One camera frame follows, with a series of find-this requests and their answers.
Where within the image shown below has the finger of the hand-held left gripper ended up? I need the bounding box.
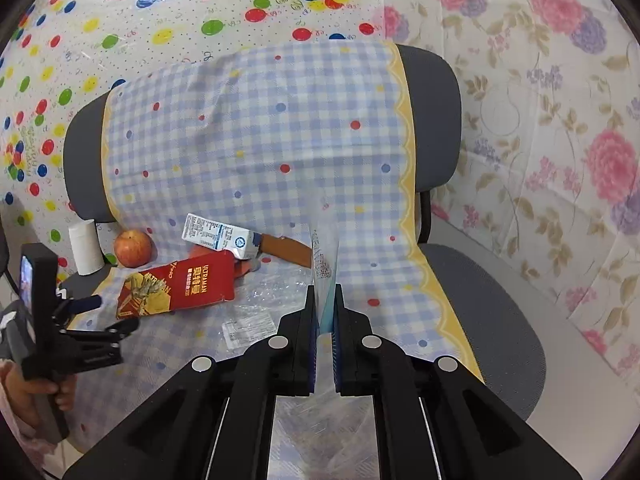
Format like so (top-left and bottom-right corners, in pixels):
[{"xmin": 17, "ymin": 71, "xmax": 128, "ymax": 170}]
[
  {"xmin": 60, "ymin": 317, "xmax": 141, "ymax": 348},
  {"xmin": 52, "ymin": 295, "xmax": 103, "ymax": 318}
]

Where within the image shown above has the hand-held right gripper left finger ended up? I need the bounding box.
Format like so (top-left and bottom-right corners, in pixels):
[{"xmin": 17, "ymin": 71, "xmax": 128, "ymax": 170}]
[{"xmin": 62, "ymin": 284, "xmax": 321, "ymax": 480}]

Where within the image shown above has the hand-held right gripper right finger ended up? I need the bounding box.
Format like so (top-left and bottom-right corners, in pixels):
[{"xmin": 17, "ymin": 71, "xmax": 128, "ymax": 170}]
[{"xmin": 333, "ymin": 284, "xmax": 581, "ymax": 480}]

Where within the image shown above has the clear plastic bag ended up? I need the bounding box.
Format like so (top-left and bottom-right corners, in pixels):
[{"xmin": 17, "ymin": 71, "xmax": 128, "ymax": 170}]
[{"xmin": 270, "ymin": 225, "xmax": 378, "ymax": 480}]

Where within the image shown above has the red card packet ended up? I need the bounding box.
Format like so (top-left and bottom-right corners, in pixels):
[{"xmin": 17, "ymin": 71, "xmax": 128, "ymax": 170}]
[{"xmin": 115, "ymin": 250, "xmax": 237, "ymax": 321}]

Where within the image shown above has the white drink carton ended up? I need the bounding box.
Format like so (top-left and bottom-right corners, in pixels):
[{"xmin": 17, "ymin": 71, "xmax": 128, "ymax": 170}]
[{"xmin": 181, "ymin": 212, "xmax": 263, "ymax": 262}]

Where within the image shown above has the person's left forearm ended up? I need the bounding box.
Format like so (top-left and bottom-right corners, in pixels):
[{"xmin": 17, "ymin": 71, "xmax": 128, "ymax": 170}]
[{"xmin": 0, "ymin": 400, "xmax": 66, "ymax": 476}]

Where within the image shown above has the person's left hand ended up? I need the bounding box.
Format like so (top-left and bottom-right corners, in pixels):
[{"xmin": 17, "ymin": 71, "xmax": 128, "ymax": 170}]
[{"xmin": 0, "ymin": 360, "xmax": 78, "ymax": 431}]

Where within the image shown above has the white paper roll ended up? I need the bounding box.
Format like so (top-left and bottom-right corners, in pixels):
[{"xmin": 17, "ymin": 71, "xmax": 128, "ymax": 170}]
[{"xmin": 68, "ymin": 219, "xmax": 106, "ymax": 277}]

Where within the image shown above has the clear wrapper white label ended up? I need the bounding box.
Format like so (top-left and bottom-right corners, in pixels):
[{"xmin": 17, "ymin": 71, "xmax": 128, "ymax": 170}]
[{"xmin": 215, "ymin": 275, "xmax": 311, "ymax": 356}]

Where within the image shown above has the red apple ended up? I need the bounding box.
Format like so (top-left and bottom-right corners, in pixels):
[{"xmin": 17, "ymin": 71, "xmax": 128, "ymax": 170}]
[{"xmin": 113, "ymin": 229, "xmax": 153, "ymax": 269}]

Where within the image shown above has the brown oblong object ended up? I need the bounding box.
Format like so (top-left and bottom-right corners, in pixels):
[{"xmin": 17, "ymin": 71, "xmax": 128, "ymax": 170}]
[{"xmin": 252, "ymin": 232, "xmax": 315, "ymax": 270}]

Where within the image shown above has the blue checkered cloth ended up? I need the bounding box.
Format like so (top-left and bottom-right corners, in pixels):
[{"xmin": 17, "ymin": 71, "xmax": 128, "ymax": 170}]
[{"xmin": 65, "ymin": 40, "xmax": 486, "ymax": 480}]

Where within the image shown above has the grey office chair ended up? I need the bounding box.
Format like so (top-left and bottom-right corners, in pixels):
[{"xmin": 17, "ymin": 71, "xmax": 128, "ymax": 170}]
[{"xmin": 62, "ymin": 42, "xmax": 546, "ymax": 423}]

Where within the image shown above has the balloon print backdrop sheet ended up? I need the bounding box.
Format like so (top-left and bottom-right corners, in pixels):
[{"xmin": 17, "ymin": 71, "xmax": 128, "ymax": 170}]
[{"xmin": 0, "ymin": 0, "xmax": 388, "ymax": 281}]

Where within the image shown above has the floral print backdrop sheet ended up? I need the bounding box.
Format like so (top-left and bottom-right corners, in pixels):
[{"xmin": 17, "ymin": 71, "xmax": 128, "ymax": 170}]
[{"xmin": 380, "ymin": 0, "xmax": 640, "ymax": 391}]

